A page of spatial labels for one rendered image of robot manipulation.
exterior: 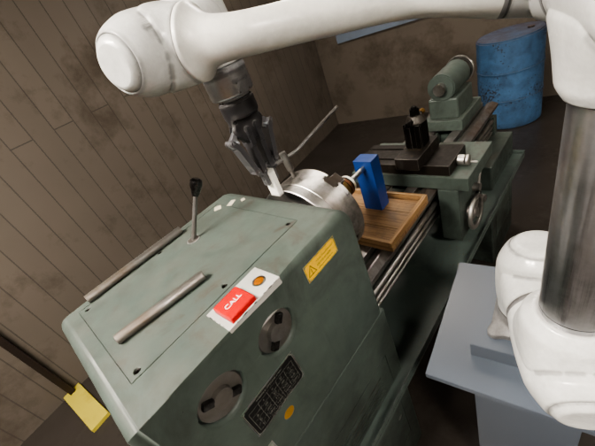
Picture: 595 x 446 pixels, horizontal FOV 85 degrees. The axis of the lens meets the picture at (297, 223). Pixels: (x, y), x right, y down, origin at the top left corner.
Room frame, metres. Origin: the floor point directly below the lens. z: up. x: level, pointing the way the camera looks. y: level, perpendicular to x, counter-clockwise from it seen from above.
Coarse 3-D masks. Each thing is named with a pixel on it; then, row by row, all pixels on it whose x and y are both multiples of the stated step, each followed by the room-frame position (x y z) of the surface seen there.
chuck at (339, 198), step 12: (288, 180) 0.93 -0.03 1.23; (300, 180) 0.88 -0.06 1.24; (312, 180) 0.87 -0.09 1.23; (324, 192) 0.82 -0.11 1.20; (336, 192) 0.82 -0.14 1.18; (348, 192) 0.82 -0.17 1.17; (336, 204) 0.79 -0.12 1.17; (348, 204) 0.80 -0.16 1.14; (360, 216) 0.80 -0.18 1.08; (360, 228) 0.80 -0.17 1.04
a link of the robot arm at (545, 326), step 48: (576, 0) 0.29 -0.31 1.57; (576, 48) 0.28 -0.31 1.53; (576, 96) 0.29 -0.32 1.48; (576, 144) 0.29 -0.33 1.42; (576, 192) 0.28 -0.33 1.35; (576, 240) 0.27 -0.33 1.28; (576, 288) 0.27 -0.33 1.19; (528, 336) 0.30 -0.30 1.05; (576, 336) 0.26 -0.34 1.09; (528, 384) 0.27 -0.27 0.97; (576, 384) 0.22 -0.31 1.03
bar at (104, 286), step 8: (176, 232) 0.82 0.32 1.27; (160, 240) 0.80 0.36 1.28; (168, 240) 0.80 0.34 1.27; (152, 248) 0.78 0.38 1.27; (160, 248) 0.79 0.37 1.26; (144, 256) 0.76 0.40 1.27; (128, 264) 0.75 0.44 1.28; (136, 264) 0.75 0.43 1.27; (120, 272) 0.73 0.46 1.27; (128, 272) 0.73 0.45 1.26; (112, 280) 0.71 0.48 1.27; (96, 288) 0.69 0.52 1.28; (104, 288) 0.70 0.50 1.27; (88, 296) 0.68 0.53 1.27; (96, 296) 0.68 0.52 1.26
